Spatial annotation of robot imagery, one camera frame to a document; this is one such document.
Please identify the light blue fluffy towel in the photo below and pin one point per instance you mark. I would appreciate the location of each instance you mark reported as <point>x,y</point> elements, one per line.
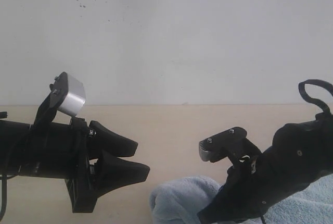
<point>179,201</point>

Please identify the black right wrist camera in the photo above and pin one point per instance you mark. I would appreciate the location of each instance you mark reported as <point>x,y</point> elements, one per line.
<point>231,143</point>

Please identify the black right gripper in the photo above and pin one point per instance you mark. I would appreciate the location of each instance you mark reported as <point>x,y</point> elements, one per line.
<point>253,187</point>

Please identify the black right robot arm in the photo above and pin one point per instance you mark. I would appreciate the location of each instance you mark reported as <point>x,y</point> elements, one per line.
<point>300,154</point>

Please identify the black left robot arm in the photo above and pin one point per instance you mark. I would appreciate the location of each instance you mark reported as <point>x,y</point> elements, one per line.
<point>14,148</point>

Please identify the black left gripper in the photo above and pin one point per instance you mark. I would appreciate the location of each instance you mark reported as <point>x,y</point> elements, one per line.
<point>59,151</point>

